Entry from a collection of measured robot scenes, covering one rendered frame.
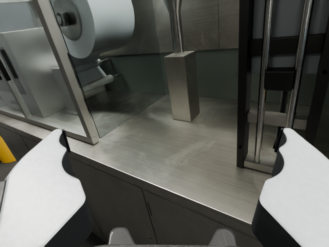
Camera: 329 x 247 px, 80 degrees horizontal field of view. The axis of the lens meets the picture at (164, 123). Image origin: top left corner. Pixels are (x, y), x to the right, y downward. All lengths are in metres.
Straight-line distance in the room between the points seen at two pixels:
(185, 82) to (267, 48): 0.38
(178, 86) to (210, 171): 0.37
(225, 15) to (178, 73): 0.32
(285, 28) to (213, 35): 0.54
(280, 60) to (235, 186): 0.31
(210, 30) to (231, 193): 0.70
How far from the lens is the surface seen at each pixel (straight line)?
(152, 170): 0.62
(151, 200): 0.70
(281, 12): 0.48
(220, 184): 0.56
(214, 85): 1.03
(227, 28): 0.96
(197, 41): 1.01
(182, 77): 0.78
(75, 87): 0.77
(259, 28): 0.49
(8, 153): 3.16
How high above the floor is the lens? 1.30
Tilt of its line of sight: 28 degrees down
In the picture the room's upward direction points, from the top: 10 degrees counter-clockwise
